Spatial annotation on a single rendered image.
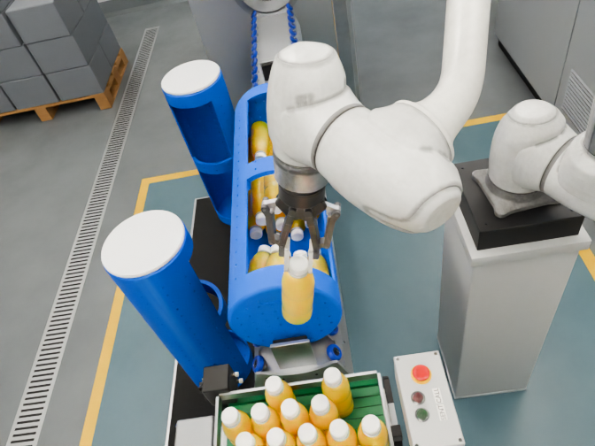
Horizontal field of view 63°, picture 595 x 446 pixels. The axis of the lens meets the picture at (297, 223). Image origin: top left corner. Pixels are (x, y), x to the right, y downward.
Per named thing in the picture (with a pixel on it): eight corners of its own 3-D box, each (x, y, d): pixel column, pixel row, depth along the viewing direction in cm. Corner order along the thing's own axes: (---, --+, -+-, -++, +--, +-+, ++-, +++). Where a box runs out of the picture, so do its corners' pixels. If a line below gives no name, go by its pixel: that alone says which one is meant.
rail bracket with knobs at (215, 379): (246, 378, 133) (235, 361, 126) (246, 404, 128) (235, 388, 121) (211, 383, 134) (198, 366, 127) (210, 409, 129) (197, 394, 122)
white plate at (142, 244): (144, 288, 143) (146, 290, 144) (200, 222, 158) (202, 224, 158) (83, 259, 156) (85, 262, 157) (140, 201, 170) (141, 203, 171)
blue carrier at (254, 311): (318, 137, 189) (303, 73, 168) (349, 338, 130) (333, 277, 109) (247, 152, 192) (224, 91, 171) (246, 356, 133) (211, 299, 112)
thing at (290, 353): (316, 356, 131) (308, 333, 122) (317, 364, 129) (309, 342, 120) (279, 361, 132) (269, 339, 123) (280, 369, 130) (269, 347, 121)
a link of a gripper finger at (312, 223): (304, 194, 81) (312, 194, 81) (314, 237, 89) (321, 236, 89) (302, 211, 79) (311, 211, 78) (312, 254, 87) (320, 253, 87)
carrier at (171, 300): (229, 406, 208) (265, 350, 222) (146, 291, 144) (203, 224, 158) (180, 379, 220) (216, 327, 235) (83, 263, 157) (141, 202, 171)
